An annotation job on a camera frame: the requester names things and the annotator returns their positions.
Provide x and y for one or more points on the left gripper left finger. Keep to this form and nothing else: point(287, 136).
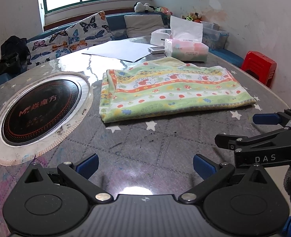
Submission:
point(77, 176)

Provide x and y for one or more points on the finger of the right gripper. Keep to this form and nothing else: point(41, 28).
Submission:
point(278, 118)
point(256, 140)

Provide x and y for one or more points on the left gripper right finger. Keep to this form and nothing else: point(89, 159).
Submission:
point(213, 175)

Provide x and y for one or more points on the colourful patterned child's garment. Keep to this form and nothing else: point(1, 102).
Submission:
point(168, 86)

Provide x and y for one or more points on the red plastic stool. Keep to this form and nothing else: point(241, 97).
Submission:
point(260, 67)

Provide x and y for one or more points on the round induction cooktop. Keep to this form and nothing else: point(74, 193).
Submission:
point(38, 117)

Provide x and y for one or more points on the clear plastic storage box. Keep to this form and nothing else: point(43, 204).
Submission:
point(213, 36)

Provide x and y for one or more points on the pink tissue pack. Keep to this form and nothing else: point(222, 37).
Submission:
point(186, 43)

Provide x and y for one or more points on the butterfly pillow left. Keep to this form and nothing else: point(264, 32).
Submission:
point(49, 48)

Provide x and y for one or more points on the butterfly pillow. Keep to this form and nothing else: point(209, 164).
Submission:
point(49, 48)
point(91, 31)

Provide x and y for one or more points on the small colourful plush toys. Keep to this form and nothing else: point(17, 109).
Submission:
point(194, 17)

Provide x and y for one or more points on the white paper sheet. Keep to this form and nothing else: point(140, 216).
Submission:
point(122, 50)

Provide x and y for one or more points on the small grey box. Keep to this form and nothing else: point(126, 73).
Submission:
point(156, 50)

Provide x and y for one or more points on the black backpack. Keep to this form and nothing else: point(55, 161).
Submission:
point(15, 56)

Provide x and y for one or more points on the butterfly pillow right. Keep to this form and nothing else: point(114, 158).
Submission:
point(91, 31)

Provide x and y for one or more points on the white box device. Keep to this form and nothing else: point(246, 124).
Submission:
point(159, 36)

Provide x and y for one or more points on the blue sofa bench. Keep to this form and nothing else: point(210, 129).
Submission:
point(116, 24)

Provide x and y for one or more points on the grey cushion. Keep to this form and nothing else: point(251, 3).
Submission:
point(142, 24)

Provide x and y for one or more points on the panda plush toy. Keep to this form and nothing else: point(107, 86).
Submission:
point(139, 7)

